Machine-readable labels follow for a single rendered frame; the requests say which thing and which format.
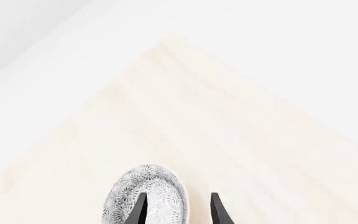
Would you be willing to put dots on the grey floral patterned bowl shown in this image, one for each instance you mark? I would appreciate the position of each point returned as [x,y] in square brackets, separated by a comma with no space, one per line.
[163,193]

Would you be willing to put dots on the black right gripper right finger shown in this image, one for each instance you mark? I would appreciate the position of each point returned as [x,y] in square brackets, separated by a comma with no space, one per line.
[220,213]

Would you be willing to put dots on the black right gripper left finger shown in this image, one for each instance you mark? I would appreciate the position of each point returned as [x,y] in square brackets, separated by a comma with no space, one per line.
[137,212]

